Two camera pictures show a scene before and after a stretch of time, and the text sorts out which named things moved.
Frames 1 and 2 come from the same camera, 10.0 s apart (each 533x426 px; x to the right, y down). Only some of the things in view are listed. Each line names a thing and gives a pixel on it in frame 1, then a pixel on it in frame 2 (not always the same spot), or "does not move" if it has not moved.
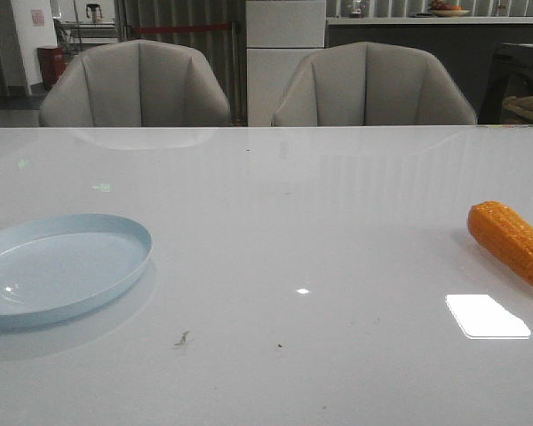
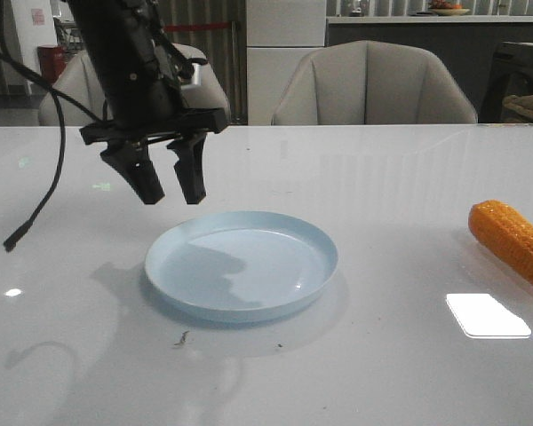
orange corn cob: (500, 229) does not move
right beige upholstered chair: (368, 83) does not move
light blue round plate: (42, 267) -> (241, 265)
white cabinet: (280, 36) does not move
